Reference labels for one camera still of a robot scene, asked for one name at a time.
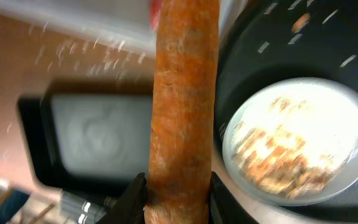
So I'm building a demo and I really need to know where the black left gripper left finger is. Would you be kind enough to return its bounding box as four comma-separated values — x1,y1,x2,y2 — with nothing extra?
96,173,147,224

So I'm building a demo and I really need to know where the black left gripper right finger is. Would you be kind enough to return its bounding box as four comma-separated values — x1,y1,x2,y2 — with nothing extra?
209,172,258,224

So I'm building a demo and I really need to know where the orange carrot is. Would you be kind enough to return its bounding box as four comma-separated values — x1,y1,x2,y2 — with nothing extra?
145,0,219,223

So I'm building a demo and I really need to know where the grey bowl with food scraps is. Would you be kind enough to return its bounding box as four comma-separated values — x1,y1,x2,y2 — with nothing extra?
222,78,358,207

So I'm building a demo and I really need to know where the red snack wrapper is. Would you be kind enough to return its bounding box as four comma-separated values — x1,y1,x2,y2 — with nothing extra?
149,0,163,31

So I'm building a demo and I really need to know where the black rectangular bin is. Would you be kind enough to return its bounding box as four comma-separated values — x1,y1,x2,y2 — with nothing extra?
17,93,152,197

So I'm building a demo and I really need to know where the round black tray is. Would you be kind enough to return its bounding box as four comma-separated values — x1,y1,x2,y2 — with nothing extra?
213,0,358,223

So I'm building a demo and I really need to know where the clear plastic bin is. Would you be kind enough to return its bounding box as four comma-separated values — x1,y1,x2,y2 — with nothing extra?
0,0,248,60

